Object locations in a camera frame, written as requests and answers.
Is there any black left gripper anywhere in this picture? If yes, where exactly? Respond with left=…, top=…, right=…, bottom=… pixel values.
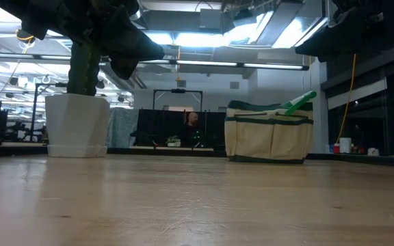
left=56, top=0, right=166, bottom=81

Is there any cream canvas gardening bag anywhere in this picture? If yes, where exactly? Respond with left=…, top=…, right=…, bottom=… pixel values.
left=224, top=100, right=315, bottom=165

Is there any green plastic spray bottle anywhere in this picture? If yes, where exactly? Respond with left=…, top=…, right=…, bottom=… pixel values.
left=280, top=90, right=317, bottom=117

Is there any green cactus plant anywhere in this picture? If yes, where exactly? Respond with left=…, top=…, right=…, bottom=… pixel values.
left=66, top=40, right=102, bottom=96

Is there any grey covered object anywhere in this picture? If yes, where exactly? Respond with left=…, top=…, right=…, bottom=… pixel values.
left=106, top=107, right=140, bottom=148

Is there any black partition screen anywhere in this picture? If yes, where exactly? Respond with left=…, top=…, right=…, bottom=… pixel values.
left=137, top=109, right=227, bottom=148

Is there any long ceiling light strip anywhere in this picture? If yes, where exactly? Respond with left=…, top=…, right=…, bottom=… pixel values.
left=101, top=57, right=309, bottom=71

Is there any white plant pot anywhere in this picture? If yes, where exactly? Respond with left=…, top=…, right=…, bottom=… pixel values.
left=44, top=94, right=111, bottom=159

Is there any person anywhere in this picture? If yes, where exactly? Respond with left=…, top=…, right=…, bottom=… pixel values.
left=183, top=111, right=201, bottom=148

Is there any small green potted plant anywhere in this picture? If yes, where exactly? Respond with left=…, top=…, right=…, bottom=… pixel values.
left=166, top=135, right=181, bottom=148

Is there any white round container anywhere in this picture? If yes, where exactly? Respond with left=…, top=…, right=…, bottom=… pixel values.
left=339, top=137, right=352, bottom=154

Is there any silver ceiling duct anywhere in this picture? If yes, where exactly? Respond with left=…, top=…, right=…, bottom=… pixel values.
left=130, top=6, right=144, bottom=21

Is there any black frame rig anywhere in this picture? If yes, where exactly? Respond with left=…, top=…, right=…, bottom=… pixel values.
left=153, top=88, right=204, bottom=112

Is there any yellow black hanging cord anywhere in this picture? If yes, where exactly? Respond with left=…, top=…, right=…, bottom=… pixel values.
left=15, top=29, right=36, bottom=49

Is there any black metal stand frame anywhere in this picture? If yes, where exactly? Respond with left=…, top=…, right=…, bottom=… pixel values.
left=31, top=83, right=68, bottom=133

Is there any yellow hanging cable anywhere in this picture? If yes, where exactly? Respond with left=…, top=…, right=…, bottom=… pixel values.
left=335, top=53, right=357, bottom=144

